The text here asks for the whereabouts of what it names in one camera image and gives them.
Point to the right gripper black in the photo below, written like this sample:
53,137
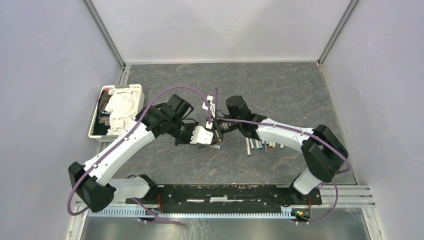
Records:
218,138

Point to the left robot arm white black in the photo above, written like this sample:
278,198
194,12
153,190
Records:
93,180

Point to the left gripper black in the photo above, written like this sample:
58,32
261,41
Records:
192,126

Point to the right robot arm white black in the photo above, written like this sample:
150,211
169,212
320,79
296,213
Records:
324,154

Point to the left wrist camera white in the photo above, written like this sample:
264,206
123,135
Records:
201,135

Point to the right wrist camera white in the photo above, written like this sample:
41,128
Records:
212,105

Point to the white crumpled cloth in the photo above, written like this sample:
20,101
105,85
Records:
122,108

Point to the black gel pen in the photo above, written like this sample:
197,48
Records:
256,144

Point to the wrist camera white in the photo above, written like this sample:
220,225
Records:
212,105
201,135

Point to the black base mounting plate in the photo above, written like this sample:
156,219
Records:
227,199

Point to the white plastic basket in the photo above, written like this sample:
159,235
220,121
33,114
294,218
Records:
100,120

